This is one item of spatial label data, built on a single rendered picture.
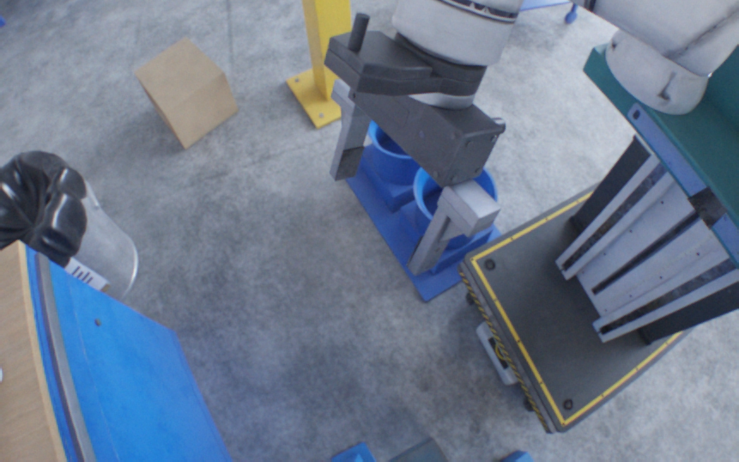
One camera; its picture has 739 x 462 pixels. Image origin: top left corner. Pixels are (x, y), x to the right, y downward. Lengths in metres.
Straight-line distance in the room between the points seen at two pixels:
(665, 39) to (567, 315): 1.21
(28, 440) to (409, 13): 0.94
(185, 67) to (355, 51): 1.98
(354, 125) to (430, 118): 0.12
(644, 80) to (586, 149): 1.61
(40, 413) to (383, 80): 0.86
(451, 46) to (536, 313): 1.23
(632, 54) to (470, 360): 1.29
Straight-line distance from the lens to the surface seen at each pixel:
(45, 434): 0.94
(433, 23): 0.29
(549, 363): 1.43
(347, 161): 0.44
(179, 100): 2.07
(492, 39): 0.30
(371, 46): 0.29
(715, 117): 0.83
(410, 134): 0.33
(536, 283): 1.48
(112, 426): 1.11
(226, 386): 1.74
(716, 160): 0.76
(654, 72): 0.72
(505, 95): 2.36
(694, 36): 0.37
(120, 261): 1.91
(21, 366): 1.00
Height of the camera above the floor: 1.64
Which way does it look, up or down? 62 degrees down
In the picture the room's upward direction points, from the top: 4 degrees counter-clockwise
